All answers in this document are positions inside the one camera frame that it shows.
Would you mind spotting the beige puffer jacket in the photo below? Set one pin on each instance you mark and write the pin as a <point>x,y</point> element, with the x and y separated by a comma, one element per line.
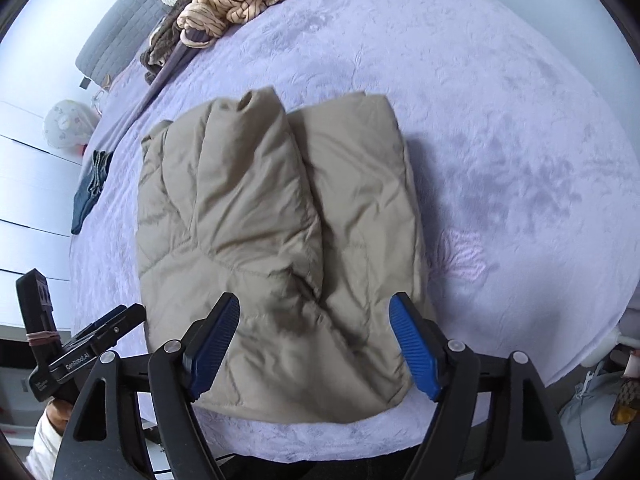
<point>280,220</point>

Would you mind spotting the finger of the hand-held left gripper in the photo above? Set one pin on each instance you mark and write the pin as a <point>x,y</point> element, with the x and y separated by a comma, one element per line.
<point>102,321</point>
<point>125,327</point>

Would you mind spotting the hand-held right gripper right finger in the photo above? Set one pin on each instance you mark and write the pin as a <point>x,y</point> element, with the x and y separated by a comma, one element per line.
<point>415,350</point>

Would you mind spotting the white pipe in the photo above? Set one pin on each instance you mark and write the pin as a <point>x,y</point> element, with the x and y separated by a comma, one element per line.
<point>607,347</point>

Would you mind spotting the brown fleece garment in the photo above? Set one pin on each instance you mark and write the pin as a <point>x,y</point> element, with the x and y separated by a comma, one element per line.
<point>162,45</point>

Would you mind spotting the white plastic hanger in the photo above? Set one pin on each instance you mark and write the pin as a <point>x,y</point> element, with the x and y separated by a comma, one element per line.
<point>100,94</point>

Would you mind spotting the light blue bag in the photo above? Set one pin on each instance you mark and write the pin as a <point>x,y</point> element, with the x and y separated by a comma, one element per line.
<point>590,420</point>

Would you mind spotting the white wardrobe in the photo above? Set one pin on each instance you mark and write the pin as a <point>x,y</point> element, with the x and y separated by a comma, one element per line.
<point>30,195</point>

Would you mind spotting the person's left forearm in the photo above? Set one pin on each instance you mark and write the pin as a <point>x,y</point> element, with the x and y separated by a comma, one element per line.
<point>47,440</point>

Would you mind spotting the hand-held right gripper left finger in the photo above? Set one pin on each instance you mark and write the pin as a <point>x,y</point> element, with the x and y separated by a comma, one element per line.
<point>215,345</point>

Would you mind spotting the white floral plush pillow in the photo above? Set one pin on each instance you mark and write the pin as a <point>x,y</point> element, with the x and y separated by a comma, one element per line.
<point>67,122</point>

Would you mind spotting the brown patterned bag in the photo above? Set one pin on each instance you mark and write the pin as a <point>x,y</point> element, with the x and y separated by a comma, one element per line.
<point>625,402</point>

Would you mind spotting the purple bed cover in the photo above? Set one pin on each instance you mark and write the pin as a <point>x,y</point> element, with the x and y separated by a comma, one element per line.
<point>500,160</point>

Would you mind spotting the folded blue jeans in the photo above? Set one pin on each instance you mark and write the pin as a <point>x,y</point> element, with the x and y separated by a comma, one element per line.
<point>82,205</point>

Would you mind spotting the grey quilted headboard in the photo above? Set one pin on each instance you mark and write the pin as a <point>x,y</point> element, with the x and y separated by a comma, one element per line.
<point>125,30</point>

